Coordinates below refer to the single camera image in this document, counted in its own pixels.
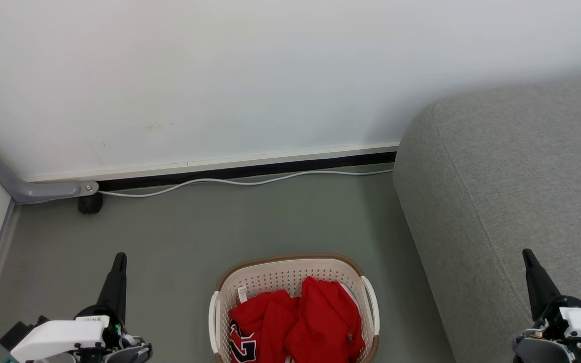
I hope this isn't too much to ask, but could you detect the right gripper dark grey body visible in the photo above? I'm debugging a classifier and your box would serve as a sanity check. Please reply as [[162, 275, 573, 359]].
[[512, 296, 581, 363]]

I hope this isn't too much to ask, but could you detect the left gripper dark grey body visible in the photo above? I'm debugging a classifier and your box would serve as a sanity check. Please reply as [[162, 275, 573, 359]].
[[74, 305, 153, 363]]

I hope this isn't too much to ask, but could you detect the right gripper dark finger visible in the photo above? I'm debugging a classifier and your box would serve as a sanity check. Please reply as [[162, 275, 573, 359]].
[[522, 249, 562, 321]]

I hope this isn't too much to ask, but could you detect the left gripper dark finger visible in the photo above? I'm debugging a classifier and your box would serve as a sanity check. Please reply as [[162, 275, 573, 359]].
[[96, 253, 128, 323]]

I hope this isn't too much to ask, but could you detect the red jersey with number print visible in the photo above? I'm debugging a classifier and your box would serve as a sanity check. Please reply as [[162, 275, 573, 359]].
[[228, 290, 300, 363]]

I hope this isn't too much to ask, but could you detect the plain red garment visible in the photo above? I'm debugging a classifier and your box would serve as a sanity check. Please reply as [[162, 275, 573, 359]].
[[285, 276, 366, 363]]

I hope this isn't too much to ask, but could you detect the grey fabric sofa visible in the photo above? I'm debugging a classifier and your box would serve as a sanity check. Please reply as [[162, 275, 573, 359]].
[[393, 76, 581, 363]]

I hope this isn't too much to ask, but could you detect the small black caster wheel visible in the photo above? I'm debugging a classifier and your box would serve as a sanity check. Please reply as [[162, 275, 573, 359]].
[[78, 193, 103, 215]]

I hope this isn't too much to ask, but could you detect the cream perforated laundry basket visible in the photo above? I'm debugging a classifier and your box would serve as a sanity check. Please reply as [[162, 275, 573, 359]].
[[209, 254, 380, 363]]

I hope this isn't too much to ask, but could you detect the white floor cable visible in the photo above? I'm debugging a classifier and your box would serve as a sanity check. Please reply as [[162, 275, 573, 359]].
[[98, 169, 395, 198]]

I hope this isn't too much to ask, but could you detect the black wall baseboard strip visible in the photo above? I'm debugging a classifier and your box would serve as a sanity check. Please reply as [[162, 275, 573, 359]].
[[97, 151, 397, 193]]

